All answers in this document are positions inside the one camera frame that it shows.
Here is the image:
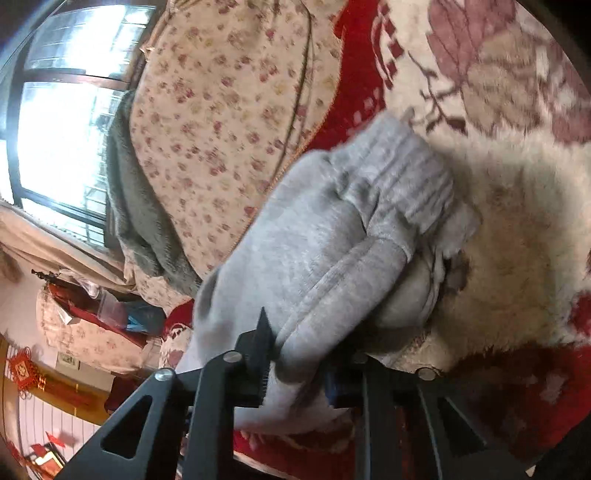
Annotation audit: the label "light grey fleece pants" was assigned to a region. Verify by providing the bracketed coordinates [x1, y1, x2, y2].
[178, 112, 480, 435]

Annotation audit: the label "blue bag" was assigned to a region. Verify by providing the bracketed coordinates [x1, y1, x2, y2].
[123, 300, 166, 336]

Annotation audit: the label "dark grey-green garment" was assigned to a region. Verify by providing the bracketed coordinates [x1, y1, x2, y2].
[104, 90, 201, 296]

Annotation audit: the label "red chinese knot ornament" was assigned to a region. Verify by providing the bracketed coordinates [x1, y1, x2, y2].
[7, 347, 41, 399]

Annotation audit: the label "beige curtain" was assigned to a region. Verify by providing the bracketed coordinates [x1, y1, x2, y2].
[1, 200, 135, 293]

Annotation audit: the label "small-flower print quilt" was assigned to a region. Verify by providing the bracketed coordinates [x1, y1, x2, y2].
[121, 0, 350, 315]

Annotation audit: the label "red cream floral blanket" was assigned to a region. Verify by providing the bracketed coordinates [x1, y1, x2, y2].
[158, 0, 591, 480]

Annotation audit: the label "window with dark frame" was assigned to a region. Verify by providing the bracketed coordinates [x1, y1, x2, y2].
[1, 1, 164, 248]

